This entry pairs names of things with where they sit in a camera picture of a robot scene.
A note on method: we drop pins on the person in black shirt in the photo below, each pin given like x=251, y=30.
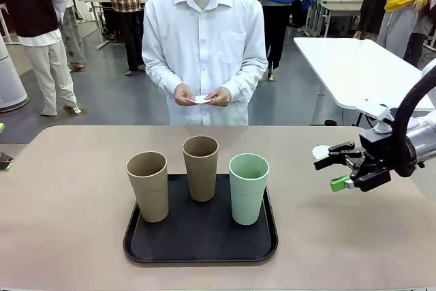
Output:
x=30, y=4

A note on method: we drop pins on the person's right forearm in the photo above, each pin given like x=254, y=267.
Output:
x=160, y=73

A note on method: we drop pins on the white cylindrical appliance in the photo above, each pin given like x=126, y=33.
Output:
x=10, y=79

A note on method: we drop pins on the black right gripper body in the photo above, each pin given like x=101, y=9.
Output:
x=373, y=171

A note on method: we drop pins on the person in white shirt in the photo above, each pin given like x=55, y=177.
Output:
x=204, y=49

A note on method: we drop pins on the figure in dark coat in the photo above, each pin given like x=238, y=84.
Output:
x=371, y=4

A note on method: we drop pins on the person's left forearm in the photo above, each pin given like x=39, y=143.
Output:
x=247, y=74

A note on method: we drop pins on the grey workbench desk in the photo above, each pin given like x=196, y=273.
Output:
x=340, y=4

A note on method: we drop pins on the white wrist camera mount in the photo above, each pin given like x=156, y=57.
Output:
x=379, y=117

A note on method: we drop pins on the white table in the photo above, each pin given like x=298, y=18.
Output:
x=357, y=73

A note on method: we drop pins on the person's right hand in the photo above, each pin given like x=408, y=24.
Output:
x=184, y=93

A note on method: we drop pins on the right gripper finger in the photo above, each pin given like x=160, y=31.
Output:
x=339, y=184
x=335, y=158

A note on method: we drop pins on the tall brown cup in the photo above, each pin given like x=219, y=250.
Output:
x=148, y=188
x=201, y=175

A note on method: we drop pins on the person in grey trousers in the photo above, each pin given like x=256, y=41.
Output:
x=73, y=32

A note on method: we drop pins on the tall light green cup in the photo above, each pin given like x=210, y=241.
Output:
x=247, y=199

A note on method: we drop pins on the white scalloped paper coaster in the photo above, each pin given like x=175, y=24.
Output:
x=320, y=151
x=201, y=100

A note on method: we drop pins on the person's left hand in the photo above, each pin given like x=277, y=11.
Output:
x=221, y=96

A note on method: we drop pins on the black plastic tray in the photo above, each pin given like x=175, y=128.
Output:
x=204, y=236

